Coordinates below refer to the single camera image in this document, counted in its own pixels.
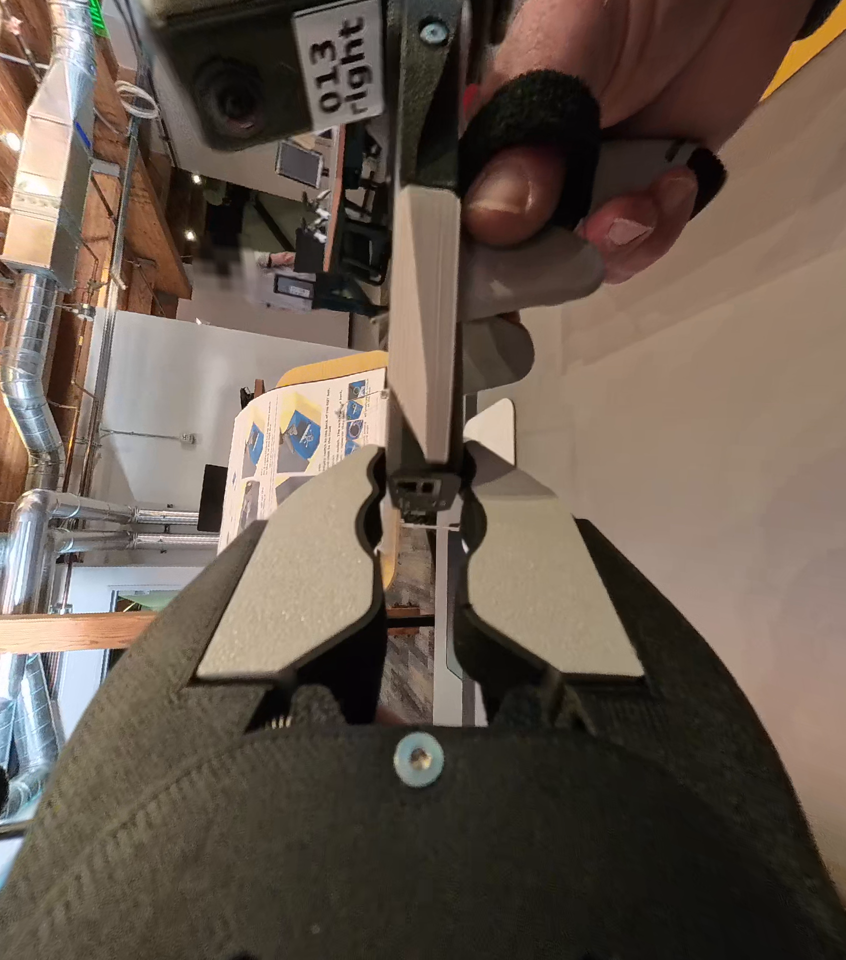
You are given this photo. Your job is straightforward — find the black network switch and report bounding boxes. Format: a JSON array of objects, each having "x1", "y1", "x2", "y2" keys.
[{"x1": 389, "y1": 465, "x2": 462, "y2": 526}]

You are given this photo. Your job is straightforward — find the wooden beam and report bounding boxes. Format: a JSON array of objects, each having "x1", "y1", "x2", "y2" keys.
[{"x1": 0, "y1": 611, "x2": 158, "y2": 654}]

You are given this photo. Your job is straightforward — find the silver pipe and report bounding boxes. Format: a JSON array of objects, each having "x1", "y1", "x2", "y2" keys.
[{"x1": 0, "y1": 487, "x2": 222, "y2": 826}]

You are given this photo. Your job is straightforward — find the printed instruction sheet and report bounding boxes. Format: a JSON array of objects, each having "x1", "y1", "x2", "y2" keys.
[{"x1": 219, "y1": 367, "x2": 390, "y2": 552}]

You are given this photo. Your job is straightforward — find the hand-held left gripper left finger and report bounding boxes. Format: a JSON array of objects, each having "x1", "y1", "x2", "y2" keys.
[{"x1": 194, "y1": 444, "x2": 389, "y2": 721}]

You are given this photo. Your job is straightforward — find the silver air duct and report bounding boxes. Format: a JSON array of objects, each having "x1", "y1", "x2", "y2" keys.
[{"x1": 0, "y1": 0, "x2": 128, "y2": 496}]

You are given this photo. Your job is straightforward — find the white mount plate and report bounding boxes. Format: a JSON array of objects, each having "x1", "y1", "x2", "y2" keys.
[{"x1": 462, "y1": 397, "x2": 518, "y2": 466}]

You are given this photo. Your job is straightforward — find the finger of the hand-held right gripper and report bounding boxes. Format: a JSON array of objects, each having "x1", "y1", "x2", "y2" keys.
[{"x1": 385, "y1": 183, "x2": 465, "y2": 470}]

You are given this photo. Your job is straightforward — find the person's right hand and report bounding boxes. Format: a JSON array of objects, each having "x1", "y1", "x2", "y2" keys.
[{"x1": 464, "y1": 0, "x2": 837, "y2": 286}]

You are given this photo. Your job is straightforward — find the cluttered office desk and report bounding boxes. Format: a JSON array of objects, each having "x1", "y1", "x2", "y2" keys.
[{"x1": 269, "y1": 123, "x2": 394, "y2": 312}]

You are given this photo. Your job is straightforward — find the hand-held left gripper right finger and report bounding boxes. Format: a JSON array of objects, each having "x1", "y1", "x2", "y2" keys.
[{"x1": 456, "y1": 441, "x2": 649, "y2": 723}]

